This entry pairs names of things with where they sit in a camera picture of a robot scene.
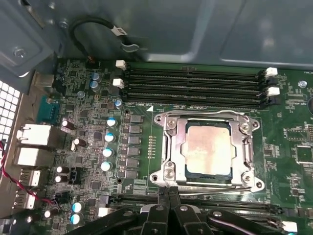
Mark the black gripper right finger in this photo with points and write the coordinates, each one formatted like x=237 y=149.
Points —
x=185 y=220

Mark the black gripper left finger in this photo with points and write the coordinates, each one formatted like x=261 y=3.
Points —
x=156 y=220

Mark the silver-topped CPU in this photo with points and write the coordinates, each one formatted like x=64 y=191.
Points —
x=207 y=151

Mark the CPU socket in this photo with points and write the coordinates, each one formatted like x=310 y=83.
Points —
x=244 y=126

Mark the black PC case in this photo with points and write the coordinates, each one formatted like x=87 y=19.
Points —
x=195 y=29

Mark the green motherboard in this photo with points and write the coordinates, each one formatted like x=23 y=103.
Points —
x=276 y=159

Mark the metal locking lever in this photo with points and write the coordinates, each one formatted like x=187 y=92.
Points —
x=195 y=112
x=215 y=192

